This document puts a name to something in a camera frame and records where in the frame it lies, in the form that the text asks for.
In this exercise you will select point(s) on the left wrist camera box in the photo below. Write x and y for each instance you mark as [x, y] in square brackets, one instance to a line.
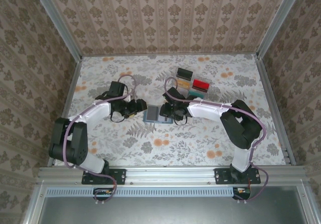
[128, 98]

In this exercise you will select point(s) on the clear acrylic organizer box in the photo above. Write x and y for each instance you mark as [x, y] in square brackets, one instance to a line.
[203, 78]

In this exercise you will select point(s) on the grey metal panel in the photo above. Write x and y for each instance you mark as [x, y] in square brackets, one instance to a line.
[170, 211]

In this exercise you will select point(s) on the floral table cover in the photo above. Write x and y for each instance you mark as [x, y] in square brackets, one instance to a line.
[150, 148]

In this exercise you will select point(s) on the grey card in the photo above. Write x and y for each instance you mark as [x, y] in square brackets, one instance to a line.
[152, 113]

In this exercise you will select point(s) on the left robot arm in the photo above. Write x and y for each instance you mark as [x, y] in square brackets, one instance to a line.
[75, 143]

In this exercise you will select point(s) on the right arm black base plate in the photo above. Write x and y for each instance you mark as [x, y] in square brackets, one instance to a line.
[222, 177]

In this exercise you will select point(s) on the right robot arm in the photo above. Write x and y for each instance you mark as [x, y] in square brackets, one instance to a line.
[240, 128]

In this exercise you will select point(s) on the aluminium side rail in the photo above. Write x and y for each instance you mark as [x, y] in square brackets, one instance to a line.
[71, 88]
[268, 88]

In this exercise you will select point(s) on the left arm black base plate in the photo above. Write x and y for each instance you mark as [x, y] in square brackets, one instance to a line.
[119, 176]

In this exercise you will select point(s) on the aluminium back rail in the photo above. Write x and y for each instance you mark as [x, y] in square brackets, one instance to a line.
[170, 55]

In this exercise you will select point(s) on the red card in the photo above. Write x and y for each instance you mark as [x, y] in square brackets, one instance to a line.
[200, 85]

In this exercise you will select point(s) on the aluminium corner post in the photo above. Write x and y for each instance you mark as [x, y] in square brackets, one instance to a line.
[57, 20]
[279, 20]

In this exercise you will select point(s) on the teal leather card holder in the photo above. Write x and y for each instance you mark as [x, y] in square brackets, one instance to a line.
[145, 116]

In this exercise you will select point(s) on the black card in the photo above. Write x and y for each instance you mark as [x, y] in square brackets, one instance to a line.
[184, 73]

